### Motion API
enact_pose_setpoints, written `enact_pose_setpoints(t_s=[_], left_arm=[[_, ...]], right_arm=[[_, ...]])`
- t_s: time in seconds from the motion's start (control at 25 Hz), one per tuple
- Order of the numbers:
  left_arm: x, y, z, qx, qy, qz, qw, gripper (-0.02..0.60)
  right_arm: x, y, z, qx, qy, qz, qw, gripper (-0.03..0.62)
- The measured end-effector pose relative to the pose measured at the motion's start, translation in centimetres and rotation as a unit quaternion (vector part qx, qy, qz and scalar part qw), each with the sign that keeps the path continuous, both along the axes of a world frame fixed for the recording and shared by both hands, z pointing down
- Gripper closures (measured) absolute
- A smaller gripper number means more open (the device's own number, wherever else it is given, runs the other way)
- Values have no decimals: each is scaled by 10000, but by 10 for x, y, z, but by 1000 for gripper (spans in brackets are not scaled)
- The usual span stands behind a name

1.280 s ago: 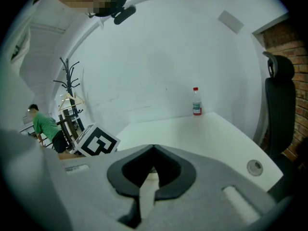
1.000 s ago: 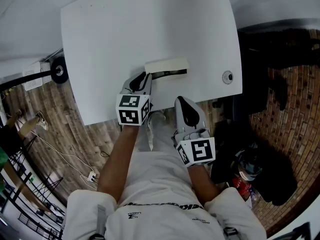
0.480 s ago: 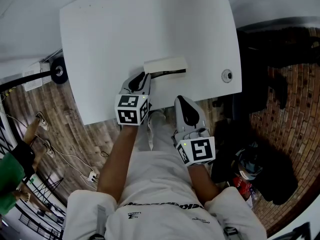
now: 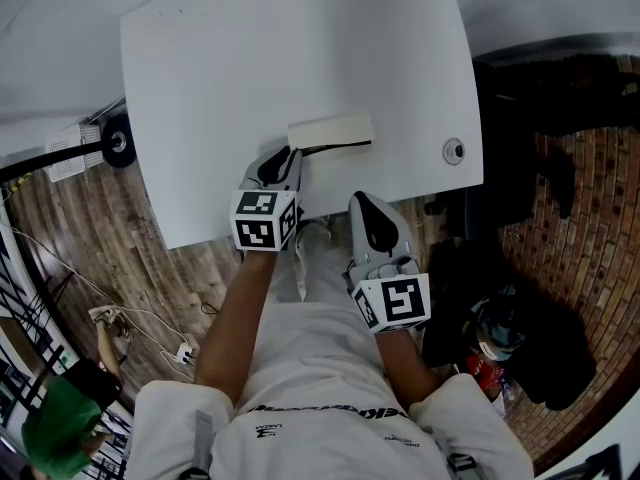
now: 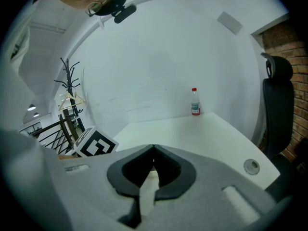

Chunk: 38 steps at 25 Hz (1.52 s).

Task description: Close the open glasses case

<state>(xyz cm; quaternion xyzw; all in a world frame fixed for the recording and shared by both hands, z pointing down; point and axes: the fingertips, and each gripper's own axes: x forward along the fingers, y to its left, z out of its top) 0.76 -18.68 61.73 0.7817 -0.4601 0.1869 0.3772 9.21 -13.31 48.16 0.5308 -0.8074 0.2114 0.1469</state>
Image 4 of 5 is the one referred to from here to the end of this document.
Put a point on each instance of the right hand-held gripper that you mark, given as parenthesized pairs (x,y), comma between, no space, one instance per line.
(400,300)

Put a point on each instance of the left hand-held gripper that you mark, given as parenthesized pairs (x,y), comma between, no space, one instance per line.
(255,233)

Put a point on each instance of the white glasses case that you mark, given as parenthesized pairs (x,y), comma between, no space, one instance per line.
(330,128)

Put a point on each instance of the person's right forearm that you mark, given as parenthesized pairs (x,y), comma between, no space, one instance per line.
(405,368)

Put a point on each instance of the person's left forearm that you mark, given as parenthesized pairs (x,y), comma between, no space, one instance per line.
(235,328)

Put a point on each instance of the person's light trousers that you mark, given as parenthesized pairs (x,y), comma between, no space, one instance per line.
(325,278)

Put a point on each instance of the person's beige shoe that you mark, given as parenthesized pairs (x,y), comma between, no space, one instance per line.
(315,233)

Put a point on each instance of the white table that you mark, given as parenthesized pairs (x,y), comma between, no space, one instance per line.
(250,68)

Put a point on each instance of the black coat rack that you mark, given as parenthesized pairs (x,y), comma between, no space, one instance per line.
(119,140)

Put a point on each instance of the red bag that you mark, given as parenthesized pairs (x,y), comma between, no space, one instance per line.
(487,373)

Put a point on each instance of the black office chair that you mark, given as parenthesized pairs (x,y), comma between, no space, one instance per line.
(510,108)

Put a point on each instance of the white power strip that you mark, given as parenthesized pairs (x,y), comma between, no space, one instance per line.
(184,352)

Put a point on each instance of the person's white shirt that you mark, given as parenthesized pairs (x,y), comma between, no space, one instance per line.
(325,443)

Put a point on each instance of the white perforated box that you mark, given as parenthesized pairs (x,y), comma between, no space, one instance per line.
(70,153)

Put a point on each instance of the black metal rack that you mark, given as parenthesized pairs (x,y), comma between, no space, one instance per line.
(30,308)

